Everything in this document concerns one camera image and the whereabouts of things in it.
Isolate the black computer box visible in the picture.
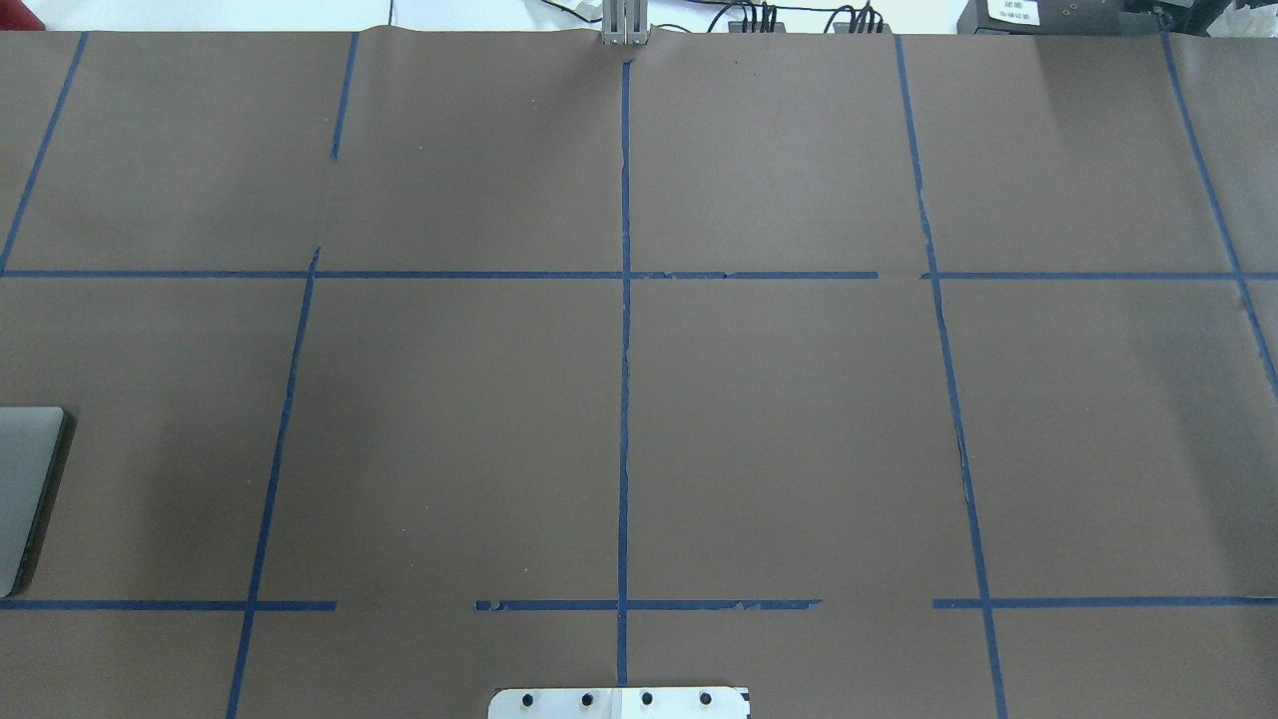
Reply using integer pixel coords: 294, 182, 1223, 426
956, 1, 1237, 37

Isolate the brown paper table cover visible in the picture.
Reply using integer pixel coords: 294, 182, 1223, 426
3, 27, 1275, 718

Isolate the grey closed laptop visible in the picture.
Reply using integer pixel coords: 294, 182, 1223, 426
1, 406, 66, 599

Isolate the aluminium frame post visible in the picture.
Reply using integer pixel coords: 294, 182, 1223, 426
601, 0, 651, 46

